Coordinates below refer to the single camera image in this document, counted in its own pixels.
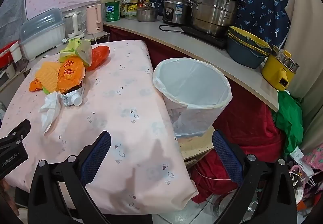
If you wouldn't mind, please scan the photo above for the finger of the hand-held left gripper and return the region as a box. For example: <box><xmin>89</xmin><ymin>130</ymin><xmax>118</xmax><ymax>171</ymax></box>
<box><xmin>0</xmin><ymin>119</ymin><xmax>31</xmax><ymax>150</ymax></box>

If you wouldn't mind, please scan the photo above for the red plastic bag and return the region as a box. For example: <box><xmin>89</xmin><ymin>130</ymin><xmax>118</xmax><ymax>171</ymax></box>
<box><xmin>86</xmin><ymin>45</ymin><xmax>110</xmax><ymax>71</ymax></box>

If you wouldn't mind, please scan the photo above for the blue printed cloth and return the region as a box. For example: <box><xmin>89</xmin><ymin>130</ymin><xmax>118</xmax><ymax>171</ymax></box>
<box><xmin>147</xmin><ymin>0</ymin><xmax>290</xmax><ymax>48</ymax></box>

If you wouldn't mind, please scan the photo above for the white lined waste bin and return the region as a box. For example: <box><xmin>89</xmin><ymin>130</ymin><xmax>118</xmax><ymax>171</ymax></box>
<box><xmin>153</xmin><ymin>58</ymin><xmax>233</xmax><ymax>137</ymax></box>

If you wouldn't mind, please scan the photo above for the large steel steamer pot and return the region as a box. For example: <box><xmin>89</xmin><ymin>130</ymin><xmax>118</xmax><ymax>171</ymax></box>
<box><xmin>184</xmin><ymin>0</ymin><xmax>246</xmax><ymax>36</ymax></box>

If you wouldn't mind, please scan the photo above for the crushed drink carton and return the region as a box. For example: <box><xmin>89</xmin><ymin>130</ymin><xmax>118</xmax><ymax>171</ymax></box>
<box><xmin>59</xmin><ymin>85</ymin><xmax>85</xmax><ymax>108</ymax></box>

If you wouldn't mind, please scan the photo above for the beige curtain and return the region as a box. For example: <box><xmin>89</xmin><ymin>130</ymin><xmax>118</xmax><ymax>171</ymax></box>
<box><xmin>274</xmin><ymin>0</ymin><xmax>323</xmax><ymax>154</ymax></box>

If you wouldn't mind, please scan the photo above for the pink printed bag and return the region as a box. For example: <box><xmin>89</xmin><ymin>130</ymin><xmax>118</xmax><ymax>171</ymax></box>
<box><xmin>301</xmin><ymin>143</ymin><xmax>323</xmax><ymax>171</ymax></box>

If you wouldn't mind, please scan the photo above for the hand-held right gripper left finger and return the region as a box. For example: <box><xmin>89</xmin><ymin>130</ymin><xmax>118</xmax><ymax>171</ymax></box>
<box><xmin>27</xmin><ymin>130</ymin><xmax>112</xmax><ymax>224</ymax></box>

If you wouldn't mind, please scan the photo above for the white canister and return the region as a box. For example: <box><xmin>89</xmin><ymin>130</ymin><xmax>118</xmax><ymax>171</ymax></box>
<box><xmin>10</xmin><ymin>46</ymin><xmax>24</xmax><ymax>64</ymax></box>

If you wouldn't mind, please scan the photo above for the black power cable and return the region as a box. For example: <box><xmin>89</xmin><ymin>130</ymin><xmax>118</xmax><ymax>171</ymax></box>
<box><xmin>159</xmin><ymin>24</ymin><xmax>182</xmax><ymax>33</ymax></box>

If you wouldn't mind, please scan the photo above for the yellow electric pot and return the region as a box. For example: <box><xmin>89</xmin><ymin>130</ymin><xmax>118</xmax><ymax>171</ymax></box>
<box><xmin>261</xmin><ymin>44</ymin><xmax>299</xmax><ymax>92</ymax></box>

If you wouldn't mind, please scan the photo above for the yellow-green wrapper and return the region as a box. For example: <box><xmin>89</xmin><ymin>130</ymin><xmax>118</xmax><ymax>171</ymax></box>
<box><xmin>59</xmin><ymin>38</ymin><xmax>87</xmax><ymax>61</ymax></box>

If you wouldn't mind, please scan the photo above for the beige plastic wrapper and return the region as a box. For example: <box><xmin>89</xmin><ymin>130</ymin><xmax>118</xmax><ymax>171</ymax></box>
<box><xmin>76</xmin><ymin>41</ymin><xmax>93</xmax><ymax>66</ymax></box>

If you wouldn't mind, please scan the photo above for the pink printed tablecloth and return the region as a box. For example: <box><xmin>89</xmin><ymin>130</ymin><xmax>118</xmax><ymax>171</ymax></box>
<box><xmin>0</xmin><ymin>39</ymin><xmax>198</xmax><ymax>216</ymax></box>

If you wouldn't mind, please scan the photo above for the green can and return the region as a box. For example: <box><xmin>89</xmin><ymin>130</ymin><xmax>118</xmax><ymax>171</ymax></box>
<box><xmin>105</xmin><ymin>2</ymin><xmax>120</xmax><ymax>22</ymax></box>

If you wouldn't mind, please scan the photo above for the green cloth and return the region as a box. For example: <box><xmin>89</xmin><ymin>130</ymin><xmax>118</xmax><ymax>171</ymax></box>
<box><xmin>271</xmin><ymin>90</ymin><xmax>304</xmax><ymax>156</ymax></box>

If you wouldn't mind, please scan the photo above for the pink electric kettle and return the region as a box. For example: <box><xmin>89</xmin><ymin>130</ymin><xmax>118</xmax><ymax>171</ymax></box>
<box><xmin>86</xmin><ymin>4</ymin><xmax>104</xmax><ymax>35</ymax></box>

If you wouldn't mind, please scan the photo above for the white paper tag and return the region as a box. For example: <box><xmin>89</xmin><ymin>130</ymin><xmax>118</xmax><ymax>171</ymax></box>
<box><xmin>290</xmin><ymin>147</ymin><xmax>307</xmax><ymax>164</ymax></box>

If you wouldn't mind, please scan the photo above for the steel rice cooker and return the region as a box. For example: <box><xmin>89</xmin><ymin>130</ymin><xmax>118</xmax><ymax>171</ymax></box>
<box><xmin>162</xmin><ymin>0</ymin><xmax>195</xmax><ymax>26</ymax></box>

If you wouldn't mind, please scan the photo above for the grey curved counter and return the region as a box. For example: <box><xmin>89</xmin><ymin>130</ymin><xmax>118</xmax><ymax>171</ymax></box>
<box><xmin>103</xmin><ymin>15</ymin><xmax>279</xmax><ymax>113</ymax></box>

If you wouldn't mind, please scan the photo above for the small steel lidded pot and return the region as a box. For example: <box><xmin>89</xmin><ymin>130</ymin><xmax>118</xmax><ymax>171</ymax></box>
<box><xmin>136</xmin><ymin>3</ymin><xmax>159</xmax><ymax>23</ymax></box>

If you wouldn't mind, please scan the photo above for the red plastic basin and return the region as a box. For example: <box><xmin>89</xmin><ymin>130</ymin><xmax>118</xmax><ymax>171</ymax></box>
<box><xmin>0</xmin><ymin>41</ymin><xmax>21</xmax><ymax>68</ymax></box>

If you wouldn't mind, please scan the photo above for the orange snack packet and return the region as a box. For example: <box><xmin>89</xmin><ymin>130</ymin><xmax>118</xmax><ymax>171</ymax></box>
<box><xmin>29</xmin><ymin>79</ymin><xmax>42</xmax><ymax>92</ymax></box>

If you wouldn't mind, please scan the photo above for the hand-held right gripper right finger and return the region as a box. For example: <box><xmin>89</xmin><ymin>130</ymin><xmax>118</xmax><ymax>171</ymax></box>
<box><xmin>211</xmin><ymin>129</ymin><xmax>298</xmax><ymax>224</ymax></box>

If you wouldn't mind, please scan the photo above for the wooden stool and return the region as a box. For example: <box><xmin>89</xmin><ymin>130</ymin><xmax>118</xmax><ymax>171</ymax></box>
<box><xmin>177</xmin><ymin>127</ymin><xmax>215</xmax><ymax>162</ymax></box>

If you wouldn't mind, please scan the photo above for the white dish box grey lid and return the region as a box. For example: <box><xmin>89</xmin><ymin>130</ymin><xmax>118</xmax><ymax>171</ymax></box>
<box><xmin>20</xmin><ymin>7</ymin><xmax>66</xmax><ymax>60</ymax></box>

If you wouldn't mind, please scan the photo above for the black induction cooker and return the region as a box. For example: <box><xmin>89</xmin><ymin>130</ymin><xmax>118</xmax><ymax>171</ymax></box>
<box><xmin>180</xmin><ymin>25</ymin><xmax>229</xmax><ymax>50</ymax></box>

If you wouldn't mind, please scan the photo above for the orange red-printed plastic bag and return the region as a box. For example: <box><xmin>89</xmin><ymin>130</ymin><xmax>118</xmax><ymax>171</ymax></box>
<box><xmin>58</xmin><ymin>57</ymin><xmax>86</xmax><ymax>94</ymax></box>

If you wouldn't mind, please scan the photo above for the white tissue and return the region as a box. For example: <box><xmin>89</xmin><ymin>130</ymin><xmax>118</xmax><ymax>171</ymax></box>
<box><xmin>39</xmin><ymin>91</ymin><xmax>62</xmax><ymax>135</ymax></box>

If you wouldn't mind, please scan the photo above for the orange waffle cloth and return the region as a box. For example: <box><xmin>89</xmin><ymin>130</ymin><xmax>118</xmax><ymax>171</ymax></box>
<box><xmin>35</xmin><ymin>62</ymin><xmax>61</xmax><ymax>90</ymax></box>

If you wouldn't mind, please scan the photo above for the white glass blender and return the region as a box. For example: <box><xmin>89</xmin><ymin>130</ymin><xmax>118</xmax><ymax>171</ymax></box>
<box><xmin>63</xmin><ymin>11</ymin><xmax>86</xmax><ymax>39</ymax></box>

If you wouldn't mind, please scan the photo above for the clear glass jar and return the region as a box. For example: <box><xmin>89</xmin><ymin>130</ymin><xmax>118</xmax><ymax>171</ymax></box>
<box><xmin>209</xmin><ymin>192</ymin><xmax>255</xmax><ymax>218</ymax></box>

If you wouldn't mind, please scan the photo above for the red cloth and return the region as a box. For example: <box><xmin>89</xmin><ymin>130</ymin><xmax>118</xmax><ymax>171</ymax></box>
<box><xmin>108</xmin><ymin>25</ymin><xmax>285</xmax><ymax>204</ymax></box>

